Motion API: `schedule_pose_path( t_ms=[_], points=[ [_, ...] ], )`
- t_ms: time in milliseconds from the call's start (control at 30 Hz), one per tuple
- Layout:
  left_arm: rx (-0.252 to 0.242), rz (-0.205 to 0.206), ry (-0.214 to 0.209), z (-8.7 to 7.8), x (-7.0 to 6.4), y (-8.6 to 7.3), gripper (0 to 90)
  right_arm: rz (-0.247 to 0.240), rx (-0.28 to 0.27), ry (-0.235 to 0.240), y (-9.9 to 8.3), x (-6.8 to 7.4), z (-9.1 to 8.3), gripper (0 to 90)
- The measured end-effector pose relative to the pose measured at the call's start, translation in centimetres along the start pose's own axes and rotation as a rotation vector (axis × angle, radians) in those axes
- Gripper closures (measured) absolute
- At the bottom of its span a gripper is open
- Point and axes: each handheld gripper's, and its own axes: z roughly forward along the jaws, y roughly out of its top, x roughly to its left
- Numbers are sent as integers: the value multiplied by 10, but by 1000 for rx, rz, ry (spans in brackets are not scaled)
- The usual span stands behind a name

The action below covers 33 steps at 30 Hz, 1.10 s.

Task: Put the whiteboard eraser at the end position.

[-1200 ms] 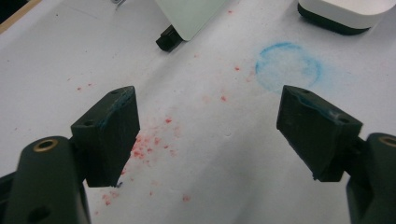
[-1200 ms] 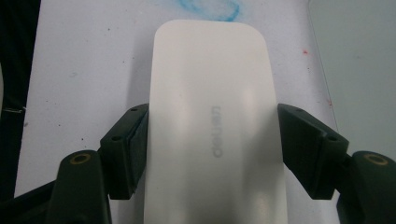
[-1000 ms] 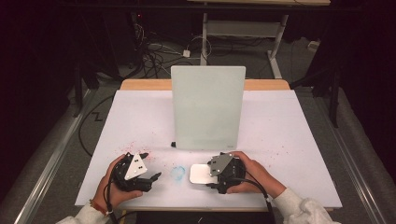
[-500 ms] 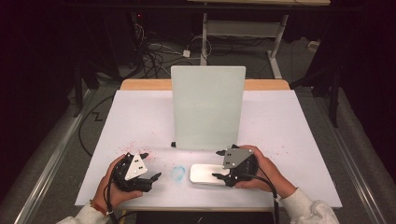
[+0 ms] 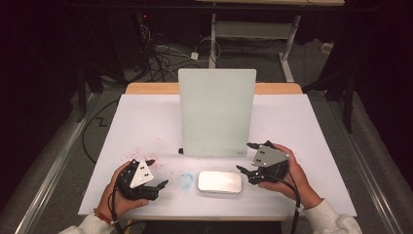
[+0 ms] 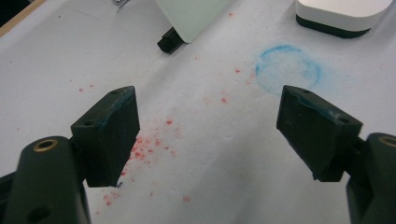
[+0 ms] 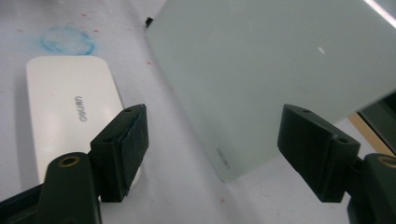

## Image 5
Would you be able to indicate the aluminium floor rail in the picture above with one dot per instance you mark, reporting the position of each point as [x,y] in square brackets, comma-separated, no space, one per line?
[55,165]
[367,178]

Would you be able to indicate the white table cover sheet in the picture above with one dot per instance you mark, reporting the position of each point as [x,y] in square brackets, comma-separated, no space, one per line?
[146,123]

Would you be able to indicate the white board eraser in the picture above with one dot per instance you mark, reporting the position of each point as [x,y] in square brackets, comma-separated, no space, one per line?
[219,182]

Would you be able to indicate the person's left hand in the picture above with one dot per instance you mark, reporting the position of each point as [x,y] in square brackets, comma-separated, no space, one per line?
[108,203]

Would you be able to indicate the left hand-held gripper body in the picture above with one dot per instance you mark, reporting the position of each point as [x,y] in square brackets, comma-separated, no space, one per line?
[141,175]

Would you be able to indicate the white power adapter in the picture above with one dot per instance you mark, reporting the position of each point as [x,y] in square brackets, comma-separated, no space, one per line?
[194,56]

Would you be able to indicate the person's right hand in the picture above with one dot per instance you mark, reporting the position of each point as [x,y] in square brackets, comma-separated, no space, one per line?
[300,185]

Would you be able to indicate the white metal desk frame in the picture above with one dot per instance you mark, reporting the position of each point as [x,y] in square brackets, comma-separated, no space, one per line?
[253,29]

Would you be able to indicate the black metal stand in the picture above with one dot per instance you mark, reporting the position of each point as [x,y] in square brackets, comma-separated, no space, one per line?
[81,104]
[349,107]

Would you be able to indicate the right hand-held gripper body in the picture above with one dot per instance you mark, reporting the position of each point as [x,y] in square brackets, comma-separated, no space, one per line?
[268,157]

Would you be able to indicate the upright white whiteboard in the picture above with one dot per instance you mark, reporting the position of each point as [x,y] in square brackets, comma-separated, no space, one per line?
[214,117]

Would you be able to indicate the black whiteboard stand foot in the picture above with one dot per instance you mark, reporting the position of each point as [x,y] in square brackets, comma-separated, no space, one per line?
[180,151]

